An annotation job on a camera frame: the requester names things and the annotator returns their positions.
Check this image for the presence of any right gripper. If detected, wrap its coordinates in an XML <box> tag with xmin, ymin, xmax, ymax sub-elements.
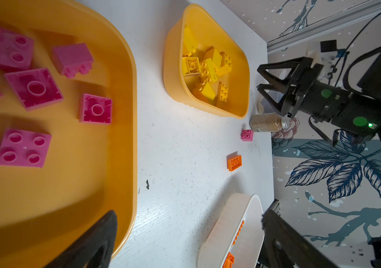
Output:
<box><xmin>257</xmin><ymin>57</ymin><xmax>324</xmax><ymax>117</ymax></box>

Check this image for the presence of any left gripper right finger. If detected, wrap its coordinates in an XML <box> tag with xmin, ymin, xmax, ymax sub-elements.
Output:
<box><xmin>261</xmin><ymin>210</ymin><xmax>336</xmax><ymax>268</ymax></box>

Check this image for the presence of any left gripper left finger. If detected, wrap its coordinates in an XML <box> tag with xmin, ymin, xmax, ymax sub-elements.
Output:
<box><xmin>46</xmin><ymin>210</ymin><xmax>117</xmax><ymax>268</ymax></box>

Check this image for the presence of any yellow lego cube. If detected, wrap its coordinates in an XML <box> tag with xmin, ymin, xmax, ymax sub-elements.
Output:
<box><xmin>203</xmin><ymin>48</ymin><xmax>222</xmax><ymax>68</ymax></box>

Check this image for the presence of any yellow lego slope brick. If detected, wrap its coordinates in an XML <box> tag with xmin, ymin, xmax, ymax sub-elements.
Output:
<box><xmin>192</xmin><ymin>82</ymin><xmax>216</xmax><ymax>105</ymax></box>

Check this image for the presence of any pink lego studded brick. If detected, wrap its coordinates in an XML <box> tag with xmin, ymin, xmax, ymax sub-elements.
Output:
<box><xmin>0</xmin><ymin>27</ymin><xmax>34</xmax><ymax>72</ymax></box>

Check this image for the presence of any orange long studded lego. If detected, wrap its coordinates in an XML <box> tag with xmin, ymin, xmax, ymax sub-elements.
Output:
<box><xmin>233</xmin><ymin>221</ymin><xmax>245</xmax><ymax>245</ymax></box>

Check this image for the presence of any orange curved lego piece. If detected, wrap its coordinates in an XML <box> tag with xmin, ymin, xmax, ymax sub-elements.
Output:
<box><xmin>222</xmin><ymin>252</ymin><xmax>235</xmax><ymax>268</ymax></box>

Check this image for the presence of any yellow lego large slope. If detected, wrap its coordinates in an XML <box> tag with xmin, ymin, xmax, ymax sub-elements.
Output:
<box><xmin>216</xmin><ymin>52</ymin><xmax>232</xmax><ymax>76</ymax></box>

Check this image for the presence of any yellow long lego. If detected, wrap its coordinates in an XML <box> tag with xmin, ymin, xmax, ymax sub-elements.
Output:
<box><xmin>216</xmin><ymin>82</ymin><xmax>229</xmax><ymax>109</ymax></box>

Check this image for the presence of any yellow lego hollow brick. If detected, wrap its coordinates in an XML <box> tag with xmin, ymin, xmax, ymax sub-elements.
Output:
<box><xmin>199</xmin><ymin>58</ymin><xmax>218</xmax><ymax>84</ymax></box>

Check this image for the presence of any yellow lego arch brick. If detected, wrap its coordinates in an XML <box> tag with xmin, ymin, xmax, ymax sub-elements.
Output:
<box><xmin>182</xmin><ymin>57</ymin><xmax>201</xmax><ymax>77</ymax></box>

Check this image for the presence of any small yellow lego brick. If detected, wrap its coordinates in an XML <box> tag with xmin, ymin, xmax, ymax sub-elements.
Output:
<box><xmin>182</xmin><ymin>27</ymin><xmax>198</xmax><ymax>57</ymax></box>

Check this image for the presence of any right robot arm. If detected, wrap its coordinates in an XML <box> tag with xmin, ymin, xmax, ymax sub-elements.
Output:
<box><xmin>257</xmin><ymin>47</ymin><xmax>381</xmax><ymax>144</ymax></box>

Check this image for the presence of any glass spice jar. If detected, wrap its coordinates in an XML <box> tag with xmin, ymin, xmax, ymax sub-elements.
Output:
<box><xmin>250</xmin><ymin>113</ymin><xmax>291</xmax><ymax>132</ymax></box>

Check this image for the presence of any white tray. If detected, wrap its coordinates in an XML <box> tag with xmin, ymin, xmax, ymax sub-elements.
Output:
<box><xmin>197</xmin><ymin>193</ymin><xmax>265</xmax><ymax>268</ymax></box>

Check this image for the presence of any wide yellow bin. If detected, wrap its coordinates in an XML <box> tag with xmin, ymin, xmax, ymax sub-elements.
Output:
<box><xmin>163</xmin><ymin>4</ymin><xmax>250</xmax><ymax>119</ymax></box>

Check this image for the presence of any orange lego brick right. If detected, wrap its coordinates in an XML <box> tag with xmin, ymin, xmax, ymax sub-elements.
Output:
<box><xmin>227</xmin><ymin>155</ymin><xmax>242</xmax><ymax>172</ymax></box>

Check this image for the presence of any narrow yellow bin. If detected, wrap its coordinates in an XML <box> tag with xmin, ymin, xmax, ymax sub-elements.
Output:
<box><xmin>0</xmin><ymin>1</ymin><xmax>137</xmax><ymax>268</ymax></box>

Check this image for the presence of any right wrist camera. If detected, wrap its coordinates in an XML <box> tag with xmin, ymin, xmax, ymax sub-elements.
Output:
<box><xmin>306</xmin><ymin>40</ymin><xmax>338</xmax><ymax>80</ymax></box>

